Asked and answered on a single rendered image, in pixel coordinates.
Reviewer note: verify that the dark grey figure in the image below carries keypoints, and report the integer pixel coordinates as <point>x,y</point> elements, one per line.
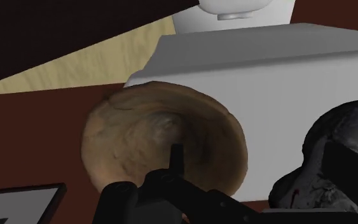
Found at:
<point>343,127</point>

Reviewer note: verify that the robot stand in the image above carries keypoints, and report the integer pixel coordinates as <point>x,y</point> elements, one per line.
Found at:
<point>278,102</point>

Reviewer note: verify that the brown wooden bowl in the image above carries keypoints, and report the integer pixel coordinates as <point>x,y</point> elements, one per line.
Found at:
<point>141,136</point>

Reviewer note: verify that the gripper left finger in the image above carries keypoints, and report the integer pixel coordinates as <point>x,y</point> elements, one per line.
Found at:
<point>178,195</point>

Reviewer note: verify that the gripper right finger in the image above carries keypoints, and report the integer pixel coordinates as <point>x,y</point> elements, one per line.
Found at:
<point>349,173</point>

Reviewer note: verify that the black tablet with grey screen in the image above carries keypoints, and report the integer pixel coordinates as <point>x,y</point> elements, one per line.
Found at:
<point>14,206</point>

